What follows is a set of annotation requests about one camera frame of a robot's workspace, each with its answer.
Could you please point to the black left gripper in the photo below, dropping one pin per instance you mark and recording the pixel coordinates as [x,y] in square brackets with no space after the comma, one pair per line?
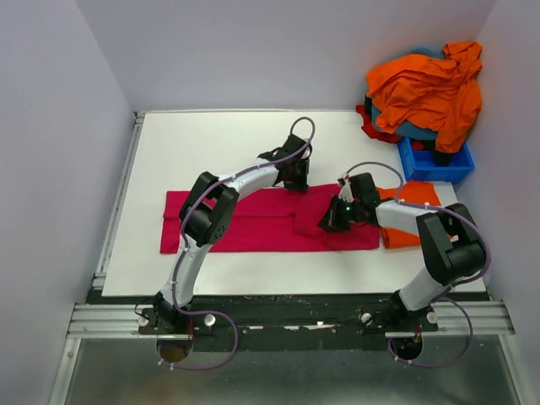
[300,186]

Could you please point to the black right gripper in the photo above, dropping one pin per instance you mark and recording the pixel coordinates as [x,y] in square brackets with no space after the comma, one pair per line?
[330,221]

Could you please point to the magenta t-shirt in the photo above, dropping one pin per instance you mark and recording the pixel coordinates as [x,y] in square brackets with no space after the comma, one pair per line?
[277,220]

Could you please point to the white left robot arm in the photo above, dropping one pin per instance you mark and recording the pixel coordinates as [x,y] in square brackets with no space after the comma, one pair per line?
[207,213]

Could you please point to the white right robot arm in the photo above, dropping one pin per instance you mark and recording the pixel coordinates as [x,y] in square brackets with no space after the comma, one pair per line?
[453,250]

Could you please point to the folded orange t-shirt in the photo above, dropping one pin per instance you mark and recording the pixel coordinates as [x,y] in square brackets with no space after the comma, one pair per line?
[399,226]

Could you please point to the red t-shirt in pile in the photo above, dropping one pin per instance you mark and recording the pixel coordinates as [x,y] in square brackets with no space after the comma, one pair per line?
[369,129]

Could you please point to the blue plastic bin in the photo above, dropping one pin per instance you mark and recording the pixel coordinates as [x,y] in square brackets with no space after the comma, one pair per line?
[421,165]

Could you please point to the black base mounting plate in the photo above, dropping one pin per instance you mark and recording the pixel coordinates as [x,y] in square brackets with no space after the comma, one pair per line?
[279,322]

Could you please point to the crumpled orange t-shirt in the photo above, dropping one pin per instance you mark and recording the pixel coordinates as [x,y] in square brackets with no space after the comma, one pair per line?
[441,95]

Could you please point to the aluminium extrusion rail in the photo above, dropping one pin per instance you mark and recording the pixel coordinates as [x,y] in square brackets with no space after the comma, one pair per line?
[103,322]

